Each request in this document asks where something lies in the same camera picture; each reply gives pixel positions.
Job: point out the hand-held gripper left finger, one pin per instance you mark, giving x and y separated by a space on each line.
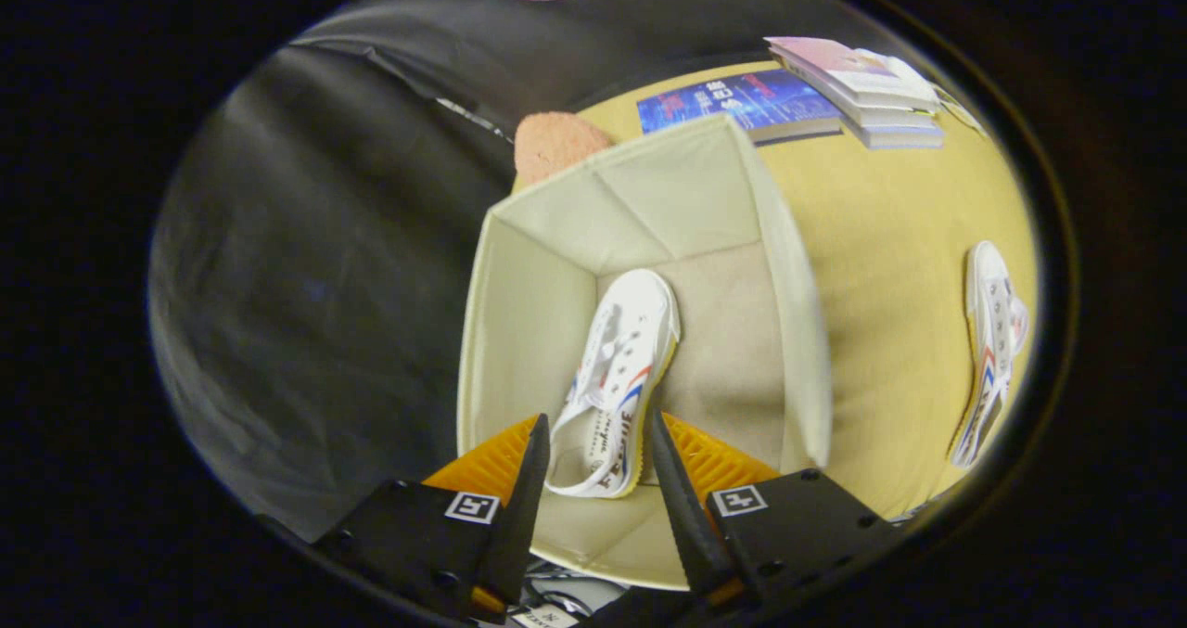
524 507

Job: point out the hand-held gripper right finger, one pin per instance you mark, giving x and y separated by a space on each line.
682 507

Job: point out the white canvas shoe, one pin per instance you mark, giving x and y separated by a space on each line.
631 340
992 331

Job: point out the beige fabric storage box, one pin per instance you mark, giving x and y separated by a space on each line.
519 331

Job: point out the black backdrop cloth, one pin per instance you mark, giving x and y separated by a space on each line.
325 275

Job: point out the pink bumpy oval object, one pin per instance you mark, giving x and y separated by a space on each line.
552 146

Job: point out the blue cover book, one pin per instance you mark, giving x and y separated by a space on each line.
733 101

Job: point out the grey-blue book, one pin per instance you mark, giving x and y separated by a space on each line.
904 138

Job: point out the white-edged book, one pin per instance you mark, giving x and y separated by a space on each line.
895 118

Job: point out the pink cover book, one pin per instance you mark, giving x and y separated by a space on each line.
835 64

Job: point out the small printed card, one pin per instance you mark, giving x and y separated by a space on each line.
955 108

